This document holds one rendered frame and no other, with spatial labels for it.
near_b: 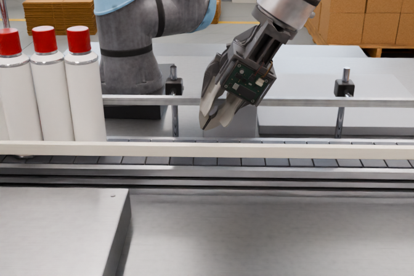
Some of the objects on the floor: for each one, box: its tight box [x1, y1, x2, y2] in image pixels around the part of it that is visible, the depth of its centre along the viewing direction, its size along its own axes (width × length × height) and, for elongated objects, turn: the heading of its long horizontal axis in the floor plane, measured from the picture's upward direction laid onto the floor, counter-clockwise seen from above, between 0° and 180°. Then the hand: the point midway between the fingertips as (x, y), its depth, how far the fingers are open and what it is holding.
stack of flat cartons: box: [22, 0, 97, 36], centre depth 475 cm, size 64×53×31 cm
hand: (207, 121), depth 78 cm, fingers closed
